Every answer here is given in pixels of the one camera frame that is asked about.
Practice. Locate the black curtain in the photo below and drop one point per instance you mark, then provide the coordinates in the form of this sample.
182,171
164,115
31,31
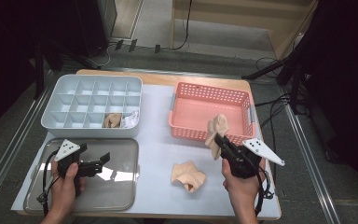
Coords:
6,62
348,93

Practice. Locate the grey translucent box lid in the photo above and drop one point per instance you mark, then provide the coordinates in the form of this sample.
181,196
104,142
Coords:
121,193

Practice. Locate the dark cabinet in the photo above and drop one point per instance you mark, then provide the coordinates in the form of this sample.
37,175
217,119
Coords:
105,18

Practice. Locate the person's left hand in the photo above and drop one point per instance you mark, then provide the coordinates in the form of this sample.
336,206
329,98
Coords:
62,196

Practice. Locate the white table mat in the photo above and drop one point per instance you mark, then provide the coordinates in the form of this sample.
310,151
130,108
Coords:
158,102

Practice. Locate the aluminium frame rail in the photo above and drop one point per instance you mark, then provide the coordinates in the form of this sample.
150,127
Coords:
307,155
30,119

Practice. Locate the white sock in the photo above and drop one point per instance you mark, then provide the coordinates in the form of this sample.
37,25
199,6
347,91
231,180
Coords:
130,119

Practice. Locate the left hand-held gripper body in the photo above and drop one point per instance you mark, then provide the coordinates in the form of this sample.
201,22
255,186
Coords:
67,152

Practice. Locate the white compartment storage box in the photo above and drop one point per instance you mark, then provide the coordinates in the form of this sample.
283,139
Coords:
93,133

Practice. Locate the pink plastic basket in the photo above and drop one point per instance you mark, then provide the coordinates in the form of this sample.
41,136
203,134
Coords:
199,133

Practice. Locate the person's right hand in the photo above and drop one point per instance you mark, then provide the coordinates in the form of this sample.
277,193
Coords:
244,189

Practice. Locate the black metal stand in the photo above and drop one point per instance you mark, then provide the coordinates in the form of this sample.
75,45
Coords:
296,90

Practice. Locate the small black floor bracket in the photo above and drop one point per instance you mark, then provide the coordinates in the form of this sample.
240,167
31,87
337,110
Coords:
157,48
132,45
119,44

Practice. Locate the tan sock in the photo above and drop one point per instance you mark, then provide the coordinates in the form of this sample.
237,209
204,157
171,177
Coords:
112,120

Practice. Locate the wooden shelf unit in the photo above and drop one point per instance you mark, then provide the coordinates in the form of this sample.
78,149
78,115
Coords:
245,15

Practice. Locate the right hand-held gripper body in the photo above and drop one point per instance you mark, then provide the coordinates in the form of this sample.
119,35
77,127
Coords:
244,163

